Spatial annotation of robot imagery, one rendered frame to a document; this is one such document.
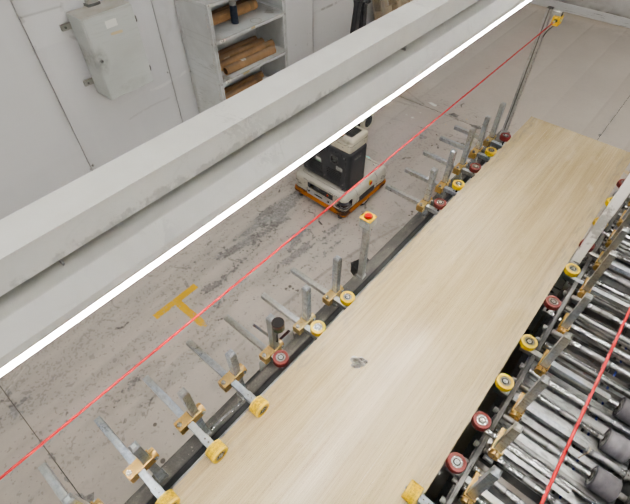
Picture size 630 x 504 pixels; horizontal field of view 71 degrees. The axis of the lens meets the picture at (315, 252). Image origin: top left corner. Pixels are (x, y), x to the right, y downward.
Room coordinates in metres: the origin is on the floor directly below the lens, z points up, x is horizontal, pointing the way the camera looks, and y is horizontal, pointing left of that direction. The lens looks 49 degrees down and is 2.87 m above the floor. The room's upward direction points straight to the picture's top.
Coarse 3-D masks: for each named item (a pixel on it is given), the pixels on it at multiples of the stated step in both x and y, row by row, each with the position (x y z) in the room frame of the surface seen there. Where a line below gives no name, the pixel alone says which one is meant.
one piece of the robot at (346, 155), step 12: (348, 132) 3.09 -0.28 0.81; (360, 132) 3.09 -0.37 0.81; (336, 144) 3.03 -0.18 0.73; (348, 144) 2.96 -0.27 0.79; (360, 144) 3.04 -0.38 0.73; (312, 156) 3.21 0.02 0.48; (324, 156) 3.12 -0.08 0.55; (336, 156) 3.03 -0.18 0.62; (348, 156) 2.96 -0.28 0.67; (360, 156) 3.05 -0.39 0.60; (312, 168) 3.21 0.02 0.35; (324, 168) 3.12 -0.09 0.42; (336, 168) 3.03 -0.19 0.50; (348, 168) 2.95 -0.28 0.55; (360, 168) 3.06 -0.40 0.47; (336, 180) 3.02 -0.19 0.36; (348, 180) 2.95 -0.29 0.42
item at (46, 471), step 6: (42, 468) 0.51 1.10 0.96; (48, 468) 0.51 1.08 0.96; (42, 474) 0.48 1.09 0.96; (48, 474) 0.48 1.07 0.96; (54, 474) 0.49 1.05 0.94; (48, 480) 0.46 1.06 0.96; (54, 480) 0.46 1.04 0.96; (54, 486) 0.44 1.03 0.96; (60, 486) 0.44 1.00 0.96; (60, 492) 0.42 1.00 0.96; (66, 492) 0.42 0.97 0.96; (60, 498) 0.40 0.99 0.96
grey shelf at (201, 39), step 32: (192, 0) 3.84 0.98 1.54; (224, 0) 3.86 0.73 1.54; (256, 0) 4.65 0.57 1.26; (192, 32) 3.89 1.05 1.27; (224, 32) 3.94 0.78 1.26; (256, 32) 4.68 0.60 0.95; (192, 64) 3.96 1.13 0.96; (256, 64) 4.09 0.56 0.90; (288, 64) 4.40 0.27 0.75; (224, 96) 3.74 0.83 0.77
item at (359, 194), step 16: (368, 160) 3.42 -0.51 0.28; (304, 176) 3.20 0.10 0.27; (320, 176) 3.18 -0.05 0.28; (368, 176) 3.18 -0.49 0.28; (384, 176) 3.31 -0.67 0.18; (304, 192) 3.17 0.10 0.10; (336, 192) 2.96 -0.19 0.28; (352, 192) 2.97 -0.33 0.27; (368, 192) 3.11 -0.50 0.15; (336, 208) 2.92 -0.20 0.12; (352, 208) 2.94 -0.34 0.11
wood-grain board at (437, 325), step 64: (512, 192) 2.25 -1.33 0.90; (576, 192) 2.25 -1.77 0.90; (448, 256) 1.68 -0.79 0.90; (512, 256) 1.68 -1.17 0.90; (384, 320) 1.24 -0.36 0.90; (448, 320) 1.24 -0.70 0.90; (512, 320) 1.24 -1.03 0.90; (320, 384) 0.89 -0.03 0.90; (384, 384) 0.89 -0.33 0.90; (448, 384) 0.89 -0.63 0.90; (256, 448) 0.60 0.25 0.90; (320, 448) 0.60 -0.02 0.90; (384, 448) 0.60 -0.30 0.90; (448, 448) 0.60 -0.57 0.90
